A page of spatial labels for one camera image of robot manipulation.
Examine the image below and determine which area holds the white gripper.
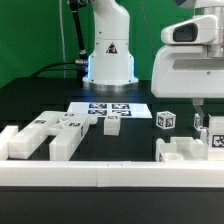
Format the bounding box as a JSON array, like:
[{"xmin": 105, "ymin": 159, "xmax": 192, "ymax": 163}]
[{"xmin": 151, "ymin": 46, "xmax": 224, "ymax": 128}]

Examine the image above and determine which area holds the white chair seat part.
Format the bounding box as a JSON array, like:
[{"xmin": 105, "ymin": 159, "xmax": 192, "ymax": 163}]
[{"xmin": 155, "ymin": 137, "xmax": 208, "ymax": 162}]

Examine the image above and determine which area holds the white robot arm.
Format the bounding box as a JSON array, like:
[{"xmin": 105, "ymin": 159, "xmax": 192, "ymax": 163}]
[{"xmin": 83, "ymin": 0, "xmax": 224, "ymax": 106}]

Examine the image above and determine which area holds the white chair back part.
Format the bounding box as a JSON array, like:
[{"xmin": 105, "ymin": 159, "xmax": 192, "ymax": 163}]
[{"xmin": 8, "ymin": 111, "xmax": 98, "ymax": 161}]

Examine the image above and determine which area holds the white tagged cube nut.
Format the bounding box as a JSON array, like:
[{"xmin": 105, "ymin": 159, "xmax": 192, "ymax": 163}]
[
  {"xmin": 156, "ymin": 111, "xmax": 176, "ymax": 129},
  {"xmin": 194, "ymin": 114, "xmax": 201, "ymax": 131}
]

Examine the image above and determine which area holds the white marker sheet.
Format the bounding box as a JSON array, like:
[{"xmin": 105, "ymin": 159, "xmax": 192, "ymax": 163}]
[{"xmin": 67, "ymin": 102, "xmax": 152, "ymax": 119}]

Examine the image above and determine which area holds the white U-shaped fence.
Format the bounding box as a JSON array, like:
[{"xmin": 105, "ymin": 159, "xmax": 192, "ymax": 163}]
[{"xmin": 0, "ymin": 125, "xmax": 224, "ymax": 188}]

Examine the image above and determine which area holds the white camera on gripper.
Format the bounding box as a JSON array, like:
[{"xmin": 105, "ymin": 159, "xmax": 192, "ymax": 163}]
[{"xmin": 161, "ymin": 15, "xmax": 218, "ymax": 45}]

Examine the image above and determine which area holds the black cable hose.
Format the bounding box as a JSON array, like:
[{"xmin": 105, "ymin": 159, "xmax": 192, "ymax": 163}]
[{"xmin": 31, "ymin": 0, "xmax": 90, "ymax": 78}]

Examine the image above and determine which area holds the thin white cable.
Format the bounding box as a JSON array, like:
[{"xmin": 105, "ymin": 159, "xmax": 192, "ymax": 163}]
[{"xmin": 58, "ymin": 0, "xmax": 67, "ymax": 78}]

